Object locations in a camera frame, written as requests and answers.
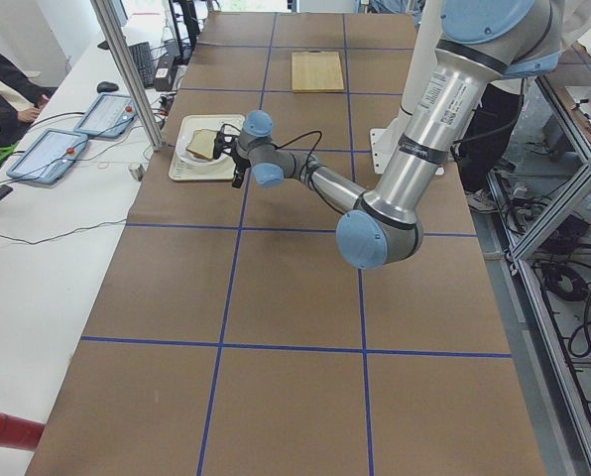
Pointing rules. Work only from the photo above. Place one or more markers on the cream bear tray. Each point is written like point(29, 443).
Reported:
point(181, 171)

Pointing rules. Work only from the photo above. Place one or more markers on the near teach pendant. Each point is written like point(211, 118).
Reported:
point(49, 157)

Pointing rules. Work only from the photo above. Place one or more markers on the small black device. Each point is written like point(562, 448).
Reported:
point(5, 190)

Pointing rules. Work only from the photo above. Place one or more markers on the small metal cylinder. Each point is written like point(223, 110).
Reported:
point(137, 171)

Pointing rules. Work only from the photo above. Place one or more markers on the far teach pendant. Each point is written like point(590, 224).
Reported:
point(109, 116)

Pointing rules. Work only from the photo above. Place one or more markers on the white round plate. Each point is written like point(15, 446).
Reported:
point(187, 157)

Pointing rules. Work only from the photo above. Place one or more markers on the bread slice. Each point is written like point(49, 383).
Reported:
point(201, 144)

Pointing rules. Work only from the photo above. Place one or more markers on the teach pendant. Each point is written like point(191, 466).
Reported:
point(49, 157)
point(109, 116)

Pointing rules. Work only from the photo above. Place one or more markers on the black computer mouse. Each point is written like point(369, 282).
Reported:
point(106, 87)

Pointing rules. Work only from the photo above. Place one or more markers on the red fire extinguisher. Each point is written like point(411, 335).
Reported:
point(20, 433)

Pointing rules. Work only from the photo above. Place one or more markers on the aluminium frame post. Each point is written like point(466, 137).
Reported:
point(112, 30)

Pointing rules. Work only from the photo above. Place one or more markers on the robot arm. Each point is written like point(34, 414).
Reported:
point(477, 42)

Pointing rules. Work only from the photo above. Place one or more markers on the seated person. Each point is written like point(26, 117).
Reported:
point(21, 102)

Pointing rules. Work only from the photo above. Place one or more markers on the black keyboard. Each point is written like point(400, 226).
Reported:
point(142, 58)

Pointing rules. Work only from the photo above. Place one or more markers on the bamboo cutting board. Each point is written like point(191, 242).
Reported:
point(317, 71)

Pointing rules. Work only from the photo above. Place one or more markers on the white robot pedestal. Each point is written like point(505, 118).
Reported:
point(404, 129)

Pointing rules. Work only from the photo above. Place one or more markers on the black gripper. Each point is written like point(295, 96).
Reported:
point(239, 161)

